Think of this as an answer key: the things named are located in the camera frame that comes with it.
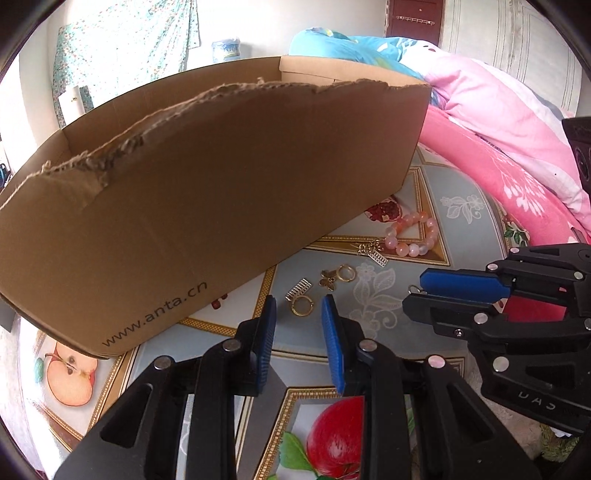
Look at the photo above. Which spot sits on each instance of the blue patterned quilt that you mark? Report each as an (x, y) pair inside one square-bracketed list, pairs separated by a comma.
[(360, 50)]

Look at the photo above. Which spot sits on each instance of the green floral curtain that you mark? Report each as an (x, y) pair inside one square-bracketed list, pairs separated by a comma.
[(115, 46)]

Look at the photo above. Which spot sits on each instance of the brown cardboard box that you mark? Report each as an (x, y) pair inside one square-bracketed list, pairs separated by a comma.
[(184, 207)]

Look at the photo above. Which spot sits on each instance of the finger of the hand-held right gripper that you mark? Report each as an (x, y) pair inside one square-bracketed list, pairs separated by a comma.
[(438, 311), (461, 284)]

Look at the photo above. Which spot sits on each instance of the tall white cylinder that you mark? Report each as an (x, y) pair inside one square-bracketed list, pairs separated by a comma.
[(71, 106)]

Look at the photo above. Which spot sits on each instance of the fruit print tablecloth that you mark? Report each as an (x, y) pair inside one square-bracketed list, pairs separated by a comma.
[(392, 286)]

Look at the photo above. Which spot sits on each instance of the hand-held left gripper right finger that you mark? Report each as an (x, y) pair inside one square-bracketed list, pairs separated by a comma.
[(333, 346)]

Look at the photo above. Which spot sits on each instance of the light pink white quilt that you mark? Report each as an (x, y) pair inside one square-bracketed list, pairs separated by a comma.
[(485, 92)]

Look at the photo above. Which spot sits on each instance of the gold hoop butterfly charm earring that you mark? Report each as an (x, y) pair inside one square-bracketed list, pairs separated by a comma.
[(328, 279)]

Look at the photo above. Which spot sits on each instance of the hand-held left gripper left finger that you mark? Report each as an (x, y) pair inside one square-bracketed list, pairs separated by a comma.
[(267, 346)]

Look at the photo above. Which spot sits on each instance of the blue water jug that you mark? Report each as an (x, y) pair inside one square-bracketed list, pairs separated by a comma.
[(226, 50)]

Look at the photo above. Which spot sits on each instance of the pink floral blanket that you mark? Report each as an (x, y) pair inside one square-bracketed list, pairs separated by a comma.
[(485, 175)]

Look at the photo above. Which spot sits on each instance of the brown wooden door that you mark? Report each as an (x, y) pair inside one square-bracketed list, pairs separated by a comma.
[(415, 32)]

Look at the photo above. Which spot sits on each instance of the metal hook rack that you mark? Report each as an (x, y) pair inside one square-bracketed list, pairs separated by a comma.
[(415, 19)]

